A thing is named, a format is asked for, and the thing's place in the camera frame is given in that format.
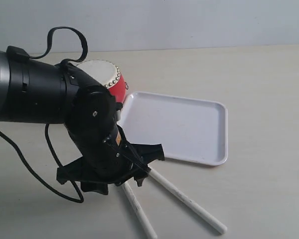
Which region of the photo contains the small red drum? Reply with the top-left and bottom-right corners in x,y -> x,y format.
77,60 -> 128,103

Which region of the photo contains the white drumstick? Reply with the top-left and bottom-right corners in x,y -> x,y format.
149,168 -> 227,235
121,182 -> 158,239

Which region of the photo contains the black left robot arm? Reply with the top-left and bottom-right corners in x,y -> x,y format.
0,46 -> 164,195

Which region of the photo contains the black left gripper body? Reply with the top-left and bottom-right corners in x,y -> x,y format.
65,84 -> 150,186

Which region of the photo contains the white plastic tray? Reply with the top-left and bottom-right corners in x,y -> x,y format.
118,92 -> 228,166

